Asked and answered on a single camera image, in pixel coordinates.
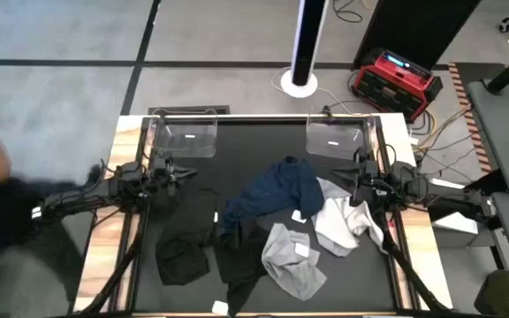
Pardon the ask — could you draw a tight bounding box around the black floor cable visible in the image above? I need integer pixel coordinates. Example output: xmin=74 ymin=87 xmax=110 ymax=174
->
xmin=331 ymin=0 xmax=365 ymax=24

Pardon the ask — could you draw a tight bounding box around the black towel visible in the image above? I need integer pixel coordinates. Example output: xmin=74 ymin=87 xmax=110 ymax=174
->
xmin=212 ymin=219 xmax=270 ymax=317
xmin=155 ymin=187 xmax=219 ymax=287

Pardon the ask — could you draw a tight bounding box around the white towel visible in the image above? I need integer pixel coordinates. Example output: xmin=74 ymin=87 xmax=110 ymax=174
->
xmin=312 ymin=193 xmax=388 ymax=256

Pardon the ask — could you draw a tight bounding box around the clear plastic basket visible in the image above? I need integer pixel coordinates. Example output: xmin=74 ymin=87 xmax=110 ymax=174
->
xmin=305 ymin=113 xmax=377 ymax=161
xmin=148 ymin=108 xmax=218 ymax=159

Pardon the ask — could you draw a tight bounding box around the white floor cable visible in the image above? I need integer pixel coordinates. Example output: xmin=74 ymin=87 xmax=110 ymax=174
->
xmin=270 ymin=65 xmax=353 ymax=114

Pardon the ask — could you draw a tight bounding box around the black partition panel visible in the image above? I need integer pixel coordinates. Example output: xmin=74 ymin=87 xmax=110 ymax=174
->
xmin=353 ymin=0 xmax=483 ymax=71

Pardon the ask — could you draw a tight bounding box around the black white pole stand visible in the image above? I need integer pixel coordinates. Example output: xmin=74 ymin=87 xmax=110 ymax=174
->
xmin=279 ymin=0 xmax=331 ymax=99

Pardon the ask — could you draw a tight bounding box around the yellow floor cable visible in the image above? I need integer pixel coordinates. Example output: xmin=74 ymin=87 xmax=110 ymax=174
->
xmin=413 ymin=105 xmax=472 ymax=154

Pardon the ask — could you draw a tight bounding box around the black table mat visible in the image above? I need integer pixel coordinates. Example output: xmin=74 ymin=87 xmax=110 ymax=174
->
xmin=133 ymin=117 xmax=398 ymax=313

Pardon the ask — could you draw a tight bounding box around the white box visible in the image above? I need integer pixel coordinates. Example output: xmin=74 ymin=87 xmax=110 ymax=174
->
xmin=429 ymin=176 xmax=481 ymax=236

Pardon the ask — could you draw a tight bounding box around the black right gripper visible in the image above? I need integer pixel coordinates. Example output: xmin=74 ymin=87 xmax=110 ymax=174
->
xmin=330 ymin=148 xmax=382 ymax=208

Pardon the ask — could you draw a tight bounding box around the orange black striped floor strip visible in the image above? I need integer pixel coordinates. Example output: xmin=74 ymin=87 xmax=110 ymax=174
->
xmin=446 ymin=62 xmax=494 ymax=174

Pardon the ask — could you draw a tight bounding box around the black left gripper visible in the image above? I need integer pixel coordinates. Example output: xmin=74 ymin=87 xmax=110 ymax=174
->
xmin=148 ymin=155 xmax=199 ymax=198

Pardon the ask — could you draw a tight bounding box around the red black power station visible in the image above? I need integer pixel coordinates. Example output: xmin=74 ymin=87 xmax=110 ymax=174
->
xmin=351 ymin=47 xmax=444 ymax=124

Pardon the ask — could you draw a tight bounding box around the navy blue towel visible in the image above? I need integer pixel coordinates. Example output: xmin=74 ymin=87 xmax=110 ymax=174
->
xmin=223 ymin=155 xmax=326 ymax=236

